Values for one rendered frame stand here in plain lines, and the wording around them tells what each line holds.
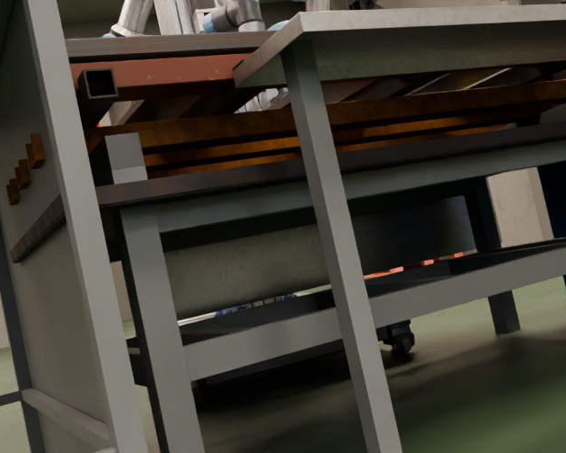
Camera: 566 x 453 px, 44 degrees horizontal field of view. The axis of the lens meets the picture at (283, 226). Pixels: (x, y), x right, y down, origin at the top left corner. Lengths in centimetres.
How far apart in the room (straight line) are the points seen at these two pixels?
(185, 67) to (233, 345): 51
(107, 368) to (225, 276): 113
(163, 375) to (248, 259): 97
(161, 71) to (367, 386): 65
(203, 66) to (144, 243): 35
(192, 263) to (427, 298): 82
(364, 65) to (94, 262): 69
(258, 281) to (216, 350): 90
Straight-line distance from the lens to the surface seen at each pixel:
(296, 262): 222
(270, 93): 209
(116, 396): 103
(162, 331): 124
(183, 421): 126
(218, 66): 136
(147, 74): 130
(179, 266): 207
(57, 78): 107
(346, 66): 141
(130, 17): 245
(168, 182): 120
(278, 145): 176
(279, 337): 133
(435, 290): 153
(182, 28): 281
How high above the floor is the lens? 40
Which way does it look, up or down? 3 degrees up
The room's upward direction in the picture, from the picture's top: 12 degrees counter-clockwise
